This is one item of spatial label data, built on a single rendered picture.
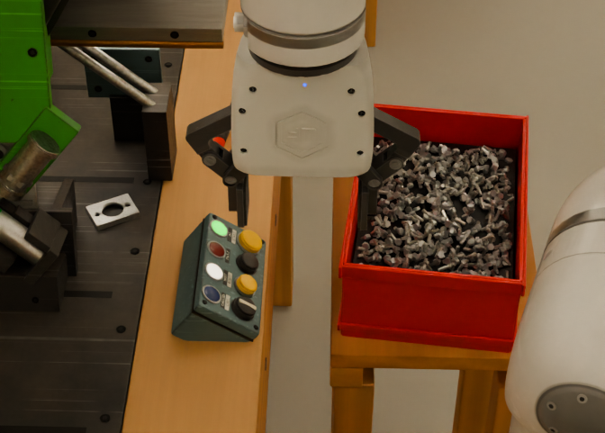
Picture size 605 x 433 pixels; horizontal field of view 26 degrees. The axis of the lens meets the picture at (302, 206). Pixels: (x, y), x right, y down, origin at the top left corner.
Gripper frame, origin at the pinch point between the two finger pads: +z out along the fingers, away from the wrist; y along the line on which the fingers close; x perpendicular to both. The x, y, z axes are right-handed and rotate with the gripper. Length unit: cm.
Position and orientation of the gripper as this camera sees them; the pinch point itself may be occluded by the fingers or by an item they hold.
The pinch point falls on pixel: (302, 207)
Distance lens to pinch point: 99.8
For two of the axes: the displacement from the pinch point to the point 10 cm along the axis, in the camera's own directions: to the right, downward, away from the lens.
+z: 0.0, 7.5, 6.7
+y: 10.0, 0.2, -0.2
